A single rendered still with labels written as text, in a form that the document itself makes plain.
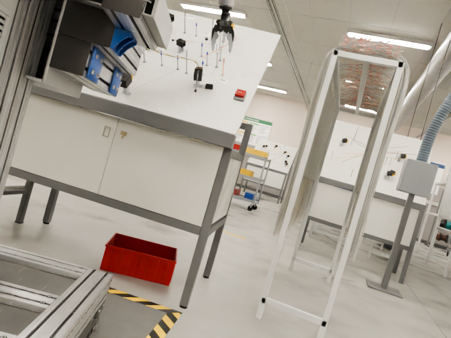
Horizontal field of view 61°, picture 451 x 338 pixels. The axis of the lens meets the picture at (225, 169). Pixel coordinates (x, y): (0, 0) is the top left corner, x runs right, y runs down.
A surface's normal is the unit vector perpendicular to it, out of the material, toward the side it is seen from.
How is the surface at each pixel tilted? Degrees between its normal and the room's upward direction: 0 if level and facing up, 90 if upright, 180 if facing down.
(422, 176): 90
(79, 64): 90
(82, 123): 90
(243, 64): 47
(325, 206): 90
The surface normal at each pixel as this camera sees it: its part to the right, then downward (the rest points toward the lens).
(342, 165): -0.04, -0.66
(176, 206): -0.14, -0.02
